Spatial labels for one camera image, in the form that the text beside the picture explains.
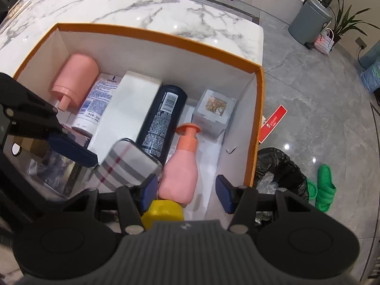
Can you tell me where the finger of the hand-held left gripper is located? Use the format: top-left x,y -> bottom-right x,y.
0,73 -> 99,167

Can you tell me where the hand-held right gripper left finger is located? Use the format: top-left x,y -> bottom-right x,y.
61,174 -> 158,235

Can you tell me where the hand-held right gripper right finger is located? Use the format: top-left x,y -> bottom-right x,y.
215,175 -> 310,234

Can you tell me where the dark printed box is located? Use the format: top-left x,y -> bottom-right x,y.
28,150 -> 96,198

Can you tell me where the small pink pump bottle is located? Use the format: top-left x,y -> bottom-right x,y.
157,123 -> 202,205

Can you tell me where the plaid striped pouch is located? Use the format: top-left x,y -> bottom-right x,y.
89,138 -> 163,193

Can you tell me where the dark blue bottle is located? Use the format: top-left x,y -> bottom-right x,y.
136,85 -> 188,159

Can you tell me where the orange cardboard box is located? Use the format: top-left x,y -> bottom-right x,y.
13,23 -> 265,223

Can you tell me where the yellow plastic object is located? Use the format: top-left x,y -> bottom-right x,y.
141,199 -> 185,231

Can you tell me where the white tube with blue print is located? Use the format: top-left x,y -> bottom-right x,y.
64,73 -> 121,140

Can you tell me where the black trash bag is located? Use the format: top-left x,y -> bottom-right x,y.
255,147 -> 310,223

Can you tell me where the white rectangular box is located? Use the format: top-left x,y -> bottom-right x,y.
87,71 -> 163,167

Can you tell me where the large pink pump bottle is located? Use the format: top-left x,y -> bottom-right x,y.
51,53 -> 100,111

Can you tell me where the clear box with gold contents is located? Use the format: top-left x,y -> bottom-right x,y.
191,88 -> 237,139

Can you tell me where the red floor sign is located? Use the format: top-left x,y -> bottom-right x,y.
258,105 -> 288,144

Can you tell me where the green slipper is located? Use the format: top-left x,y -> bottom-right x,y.
314,164 -> 338,213
306,180 -> 319,204

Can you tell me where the dark cabinet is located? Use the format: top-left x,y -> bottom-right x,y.
0,0 -> 25,23

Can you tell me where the pink woven bag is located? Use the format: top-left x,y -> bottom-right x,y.
313,28 -> 335,55

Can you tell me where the blue plastic bag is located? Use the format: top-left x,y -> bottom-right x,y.
360,65 -> 380,94

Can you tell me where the grey pedal bin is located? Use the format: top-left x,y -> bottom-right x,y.
288,0 -> 333,50

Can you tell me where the green potted plant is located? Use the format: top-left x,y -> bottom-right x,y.
329,0 -> 372,46

